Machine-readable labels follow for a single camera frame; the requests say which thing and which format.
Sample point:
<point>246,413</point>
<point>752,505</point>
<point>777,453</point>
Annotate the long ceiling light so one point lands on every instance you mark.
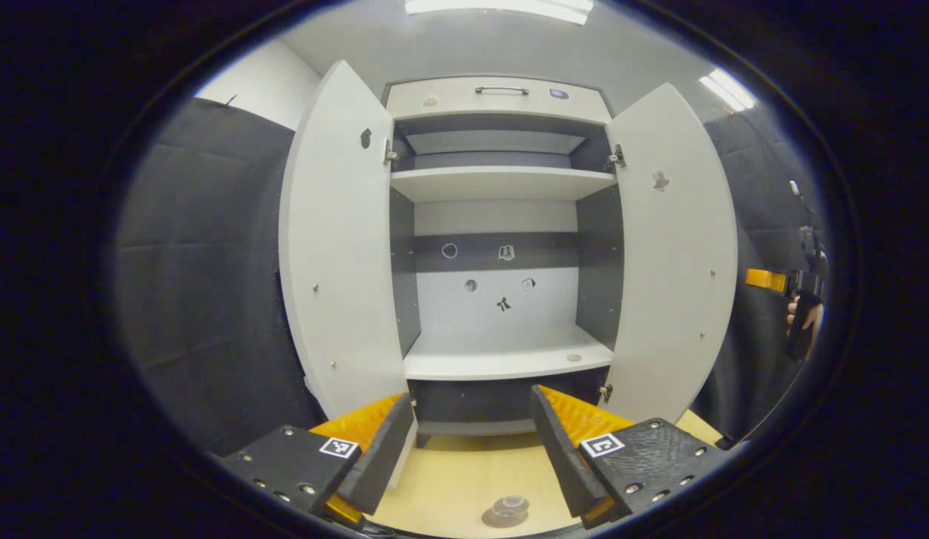
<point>501,9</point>

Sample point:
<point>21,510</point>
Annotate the white cabinet shelf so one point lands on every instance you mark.
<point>501,355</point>
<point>501,183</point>

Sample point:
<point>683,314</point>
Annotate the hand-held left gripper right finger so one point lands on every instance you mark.
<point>558,457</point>

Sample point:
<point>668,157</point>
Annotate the white cabinet door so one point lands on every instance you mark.
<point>674,284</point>
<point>337,262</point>

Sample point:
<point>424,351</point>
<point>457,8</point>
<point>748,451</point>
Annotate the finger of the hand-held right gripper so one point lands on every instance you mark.
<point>765,279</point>

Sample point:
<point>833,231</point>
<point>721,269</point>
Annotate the small ceiling light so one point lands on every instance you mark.
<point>728,90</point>

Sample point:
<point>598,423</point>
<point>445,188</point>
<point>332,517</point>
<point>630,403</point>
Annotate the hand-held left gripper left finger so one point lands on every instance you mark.
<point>385,457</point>

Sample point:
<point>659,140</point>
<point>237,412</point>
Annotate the black backdrop cloth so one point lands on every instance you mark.
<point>202,262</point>

